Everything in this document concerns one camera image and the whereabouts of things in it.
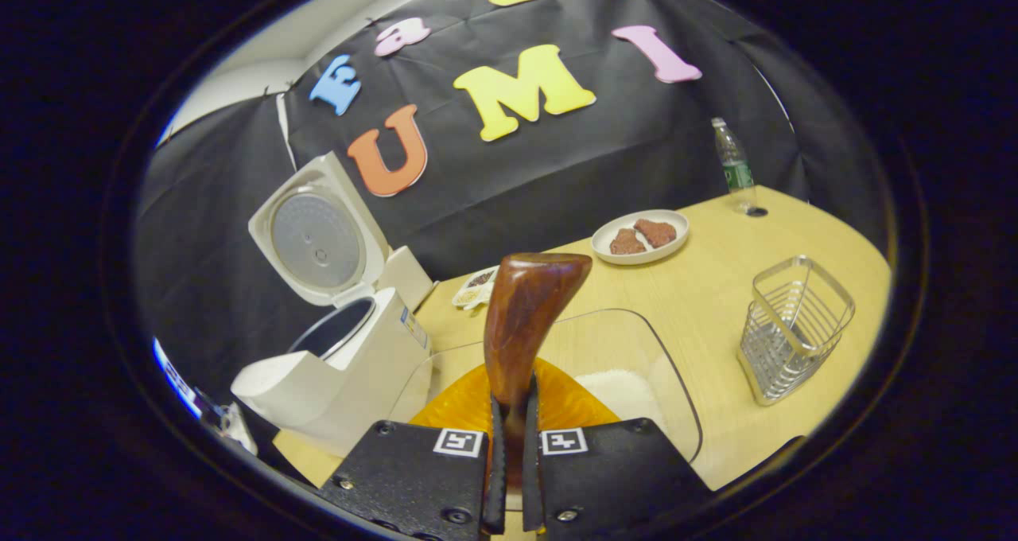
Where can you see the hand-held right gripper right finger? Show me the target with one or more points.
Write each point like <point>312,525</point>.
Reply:
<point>531,485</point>

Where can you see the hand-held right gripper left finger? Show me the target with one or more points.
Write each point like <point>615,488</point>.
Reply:
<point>496,485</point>

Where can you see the brown wooden spoon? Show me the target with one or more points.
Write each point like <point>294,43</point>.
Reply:
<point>525,310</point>

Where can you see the white rice cooker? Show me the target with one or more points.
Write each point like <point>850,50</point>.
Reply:
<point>366,366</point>

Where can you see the clear plastic rice container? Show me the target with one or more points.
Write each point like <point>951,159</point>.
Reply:
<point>636,342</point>

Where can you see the white divided snack dish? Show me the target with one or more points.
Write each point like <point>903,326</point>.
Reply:
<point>477,285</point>

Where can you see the white plate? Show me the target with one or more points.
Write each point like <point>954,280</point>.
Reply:
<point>641,259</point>

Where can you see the brown meat piece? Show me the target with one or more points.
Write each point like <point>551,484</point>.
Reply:
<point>655,231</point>
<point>627,243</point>

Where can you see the white side desk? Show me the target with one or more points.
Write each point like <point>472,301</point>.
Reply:
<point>231,426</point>

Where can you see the computer monitor screen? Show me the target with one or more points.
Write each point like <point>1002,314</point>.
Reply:
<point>176,378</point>

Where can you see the black backdrop cloth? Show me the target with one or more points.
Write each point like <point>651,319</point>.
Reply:
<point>604,151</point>

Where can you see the black table grommet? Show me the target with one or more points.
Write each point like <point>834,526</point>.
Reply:
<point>756,212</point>

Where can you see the green label water bottle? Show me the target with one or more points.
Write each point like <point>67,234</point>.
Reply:
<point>733,163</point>

